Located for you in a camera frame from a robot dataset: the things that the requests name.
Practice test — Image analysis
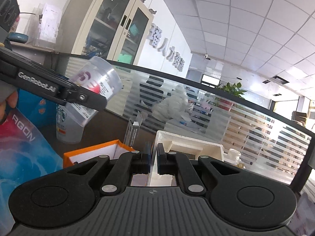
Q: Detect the white foam block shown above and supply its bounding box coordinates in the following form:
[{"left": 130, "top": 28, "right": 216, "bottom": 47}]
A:
[{"left": 147, "top": 131, "right": 224, "bottom": 187}]

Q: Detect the clear plastic jar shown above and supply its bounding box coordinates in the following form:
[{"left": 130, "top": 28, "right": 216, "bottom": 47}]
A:
[{"left": 65, "top": 56, "right": 123, "bottom": 127}]

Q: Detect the operator left hand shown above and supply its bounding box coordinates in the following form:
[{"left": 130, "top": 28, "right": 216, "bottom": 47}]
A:
[{"left": 0, "top": 81, "right": 18, "bottom": 124}]

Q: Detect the orange cardboard box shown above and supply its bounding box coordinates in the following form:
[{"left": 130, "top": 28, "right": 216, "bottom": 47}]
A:
[{"left": 63, "top": 140, "right": 134, "bottom": 168}]

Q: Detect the blue ceramic bowl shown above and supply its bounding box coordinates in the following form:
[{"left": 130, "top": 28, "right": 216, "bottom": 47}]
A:
[{"left": 8, "top": 32, "right": 28, "bottom": 44}]

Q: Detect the blue paper bag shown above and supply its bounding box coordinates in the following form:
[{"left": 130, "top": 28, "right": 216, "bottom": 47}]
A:
[{"left": 17, "top": 89, "right": 57, "bottom": 128}]

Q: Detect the person in white jacket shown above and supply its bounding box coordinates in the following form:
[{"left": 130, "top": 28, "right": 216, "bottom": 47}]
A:
[{"left": 152, "top": 84, "right": 188, "bottom": 123}]

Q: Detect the Starbucks translucent plastic cup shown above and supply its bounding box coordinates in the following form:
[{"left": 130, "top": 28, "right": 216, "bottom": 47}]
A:
[{"left": 56, "top": 103, "right": 87, "bottom": 144}]

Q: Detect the colourful AGON desk mat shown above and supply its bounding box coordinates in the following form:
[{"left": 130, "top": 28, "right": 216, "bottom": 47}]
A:
[{"left": 0, "top": 108, "right": 62, "bottom": 235}]

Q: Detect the frosted glass partition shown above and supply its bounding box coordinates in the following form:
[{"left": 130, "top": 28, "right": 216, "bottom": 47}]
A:
[{"left": 51, "top": 62, "right": 314, "bottom": 192}]

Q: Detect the green potted plant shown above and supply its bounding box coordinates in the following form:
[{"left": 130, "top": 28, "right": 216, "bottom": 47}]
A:
[{"left": 217, "top": 82, "right": 247, "bottom": 99}]

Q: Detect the beige glass-door cabinet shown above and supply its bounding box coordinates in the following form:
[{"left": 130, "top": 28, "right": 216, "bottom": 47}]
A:
[{"left": 58, "top": 0, "right": 154, "bottom": 65}]

